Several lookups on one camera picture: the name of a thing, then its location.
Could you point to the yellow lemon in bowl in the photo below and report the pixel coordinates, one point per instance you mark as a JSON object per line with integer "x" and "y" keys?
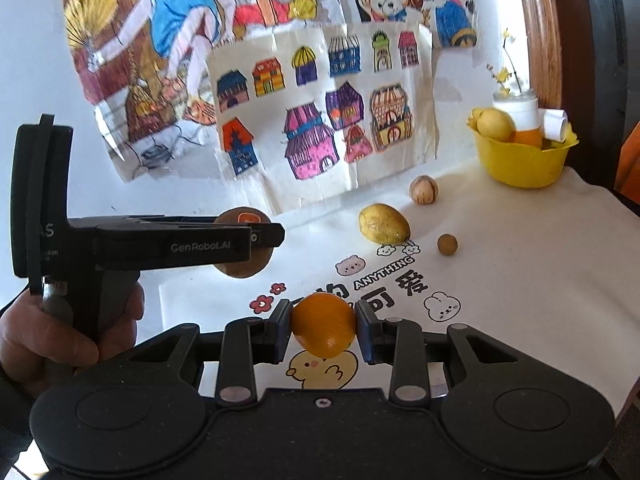
{"x": 494, "y": 124}

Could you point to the white jar with flowers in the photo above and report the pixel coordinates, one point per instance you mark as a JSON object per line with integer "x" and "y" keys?
{"x": 513, "y": 96}

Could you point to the yellow-green passion fruit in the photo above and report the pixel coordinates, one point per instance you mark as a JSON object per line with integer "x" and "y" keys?
{"x": 383, "y": 225}

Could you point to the small brown longan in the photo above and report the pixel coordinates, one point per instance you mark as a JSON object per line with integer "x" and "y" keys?
{"x": 447, "y": 244}

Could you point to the round tan walnut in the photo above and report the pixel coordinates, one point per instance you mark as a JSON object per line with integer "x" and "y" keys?
{"x": 423, "y": 190}

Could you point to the person's left hand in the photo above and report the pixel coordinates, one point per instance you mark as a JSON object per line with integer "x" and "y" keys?
{"x": 30, "y": 337}

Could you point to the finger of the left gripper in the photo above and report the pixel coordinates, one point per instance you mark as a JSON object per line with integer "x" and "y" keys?
{"x": 266, "y": 235}

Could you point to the rolled white paper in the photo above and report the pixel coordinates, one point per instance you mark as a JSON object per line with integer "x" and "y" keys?
{"x": 553, "y": 124}

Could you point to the colourful houses drawing paper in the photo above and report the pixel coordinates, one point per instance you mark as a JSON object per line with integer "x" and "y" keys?
{"x": 307, "y": 115}

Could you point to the brown kiwi fruit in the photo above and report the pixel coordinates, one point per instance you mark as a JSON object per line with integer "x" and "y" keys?
{"x": 247, "y": 259}

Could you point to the wooden frame edge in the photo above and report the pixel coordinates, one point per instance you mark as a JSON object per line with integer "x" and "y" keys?
{"x": 544, "y": 50}

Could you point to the boy with fan drawing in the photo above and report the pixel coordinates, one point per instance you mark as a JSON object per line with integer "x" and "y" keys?
{"x": 143, "y": 66}

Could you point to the yellow plastic bowl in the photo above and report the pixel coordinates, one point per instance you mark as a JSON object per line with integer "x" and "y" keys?
{"x": 516, "y": 164}

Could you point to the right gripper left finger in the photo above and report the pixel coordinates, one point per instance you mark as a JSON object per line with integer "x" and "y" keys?
{"x": 244, "y": 343}

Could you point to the small orange tangerine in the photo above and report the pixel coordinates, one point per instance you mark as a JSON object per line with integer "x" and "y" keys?
{"x": 324, "y": 324}

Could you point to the white printed table cloth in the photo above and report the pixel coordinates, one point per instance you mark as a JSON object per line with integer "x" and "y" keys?
{"x": 553, "y": 273}

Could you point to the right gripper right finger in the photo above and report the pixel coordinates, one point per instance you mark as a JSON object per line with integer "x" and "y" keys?
{"x": 425, "y": 365}

